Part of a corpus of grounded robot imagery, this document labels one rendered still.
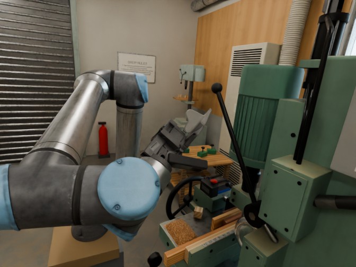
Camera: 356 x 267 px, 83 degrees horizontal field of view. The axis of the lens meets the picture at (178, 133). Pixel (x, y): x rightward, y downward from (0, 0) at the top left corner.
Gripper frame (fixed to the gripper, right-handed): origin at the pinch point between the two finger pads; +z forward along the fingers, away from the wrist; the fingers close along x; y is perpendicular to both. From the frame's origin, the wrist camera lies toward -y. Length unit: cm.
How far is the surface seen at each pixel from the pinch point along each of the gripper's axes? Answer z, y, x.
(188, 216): -14.5, -27.2, 31.7
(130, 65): 178, 93, 222
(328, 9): 173, -36, -3
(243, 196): -3.5, -31.6, 9.7
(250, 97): 11.2, -6.6, -10.6
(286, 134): 3.4, -18.0, -15.9
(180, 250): -29.0, -22.6, 17.0
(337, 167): -10.5, -18.5, -28.1
